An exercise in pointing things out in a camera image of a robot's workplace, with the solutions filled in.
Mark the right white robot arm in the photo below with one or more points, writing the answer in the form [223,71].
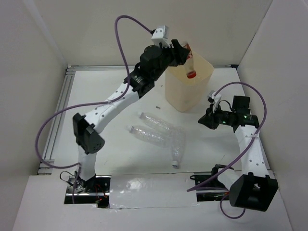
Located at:
[253,188]

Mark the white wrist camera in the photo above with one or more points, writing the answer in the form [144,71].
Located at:
[160,37]
[214,98]

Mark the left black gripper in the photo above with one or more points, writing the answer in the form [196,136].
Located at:
[180,53]

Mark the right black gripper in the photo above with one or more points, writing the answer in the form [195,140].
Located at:
[210,121]

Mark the aluminium frame rail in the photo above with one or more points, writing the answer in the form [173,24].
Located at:
[122,152]

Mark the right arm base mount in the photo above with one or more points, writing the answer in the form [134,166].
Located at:
[213,191]

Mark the red cap labelled bottle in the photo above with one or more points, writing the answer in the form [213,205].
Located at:
[189,65]

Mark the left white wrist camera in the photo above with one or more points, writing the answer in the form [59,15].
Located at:
[160,37]

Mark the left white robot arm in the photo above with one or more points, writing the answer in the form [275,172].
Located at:
[88,127]

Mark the clear bottle upper middle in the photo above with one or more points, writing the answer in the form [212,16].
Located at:
[156,123]

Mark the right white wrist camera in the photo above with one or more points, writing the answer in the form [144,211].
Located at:
[214,98]

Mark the clear bottle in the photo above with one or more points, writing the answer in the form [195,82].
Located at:
[156,123]
[149,135]

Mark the clear bottle lower left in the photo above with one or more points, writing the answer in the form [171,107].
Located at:
[149,135]

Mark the clear bottle pointing down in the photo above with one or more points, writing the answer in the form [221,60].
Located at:
[178,144]

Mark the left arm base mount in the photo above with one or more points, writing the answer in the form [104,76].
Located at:
[98,195]

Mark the beige plastic bin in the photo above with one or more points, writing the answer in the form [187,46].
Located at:
[184,93]

